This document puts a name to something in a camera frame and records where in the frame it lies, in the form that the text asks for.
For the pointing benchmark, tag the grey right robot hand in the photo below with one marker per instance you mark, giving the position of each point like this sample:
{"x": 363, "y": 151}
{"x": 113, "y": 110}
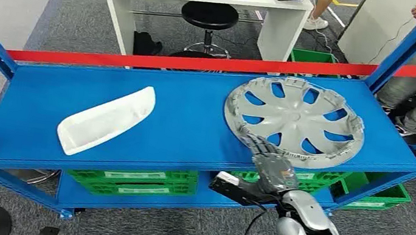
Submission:
{"x": 275, "y": 175}

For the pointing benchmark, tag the grey plastic hubcap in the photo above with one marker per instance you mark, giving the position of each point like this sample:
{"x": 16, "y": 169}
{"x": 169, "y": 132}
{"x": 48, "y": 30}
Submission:
{"x": 293, "y": 118}

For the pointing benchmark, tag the blue metal shelf rack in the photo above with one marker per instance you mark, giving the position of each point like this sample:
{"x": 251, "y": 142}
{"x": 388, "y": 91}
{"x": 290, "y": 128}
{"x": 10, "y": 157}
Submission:
{"x": 193, "y": 102}

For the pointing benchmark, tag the white plastic trim part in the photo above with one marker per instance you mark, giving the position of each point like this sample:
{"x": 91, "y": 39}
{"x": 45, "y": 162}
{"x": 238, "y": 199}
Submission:
{"x": 105, "y": 122}

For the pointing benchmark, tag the green plastic bin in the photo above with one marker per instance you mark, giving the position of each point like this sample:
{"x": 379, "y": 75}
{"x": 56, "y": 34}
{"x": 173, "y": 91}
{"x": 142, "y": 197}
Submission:
{"x": 310, "y": 57}

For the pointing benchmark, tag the red barrier tape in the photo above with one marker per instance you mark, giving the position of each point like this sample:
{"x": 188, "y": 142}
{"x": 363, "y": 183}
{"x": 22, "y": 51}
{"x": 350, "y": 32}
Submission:
{"x": 199, "y": 64}

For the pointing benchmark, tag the black bag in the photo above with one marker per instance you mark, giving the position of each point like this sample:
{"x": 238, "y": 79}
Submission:
{"x": 145, "y": 44}

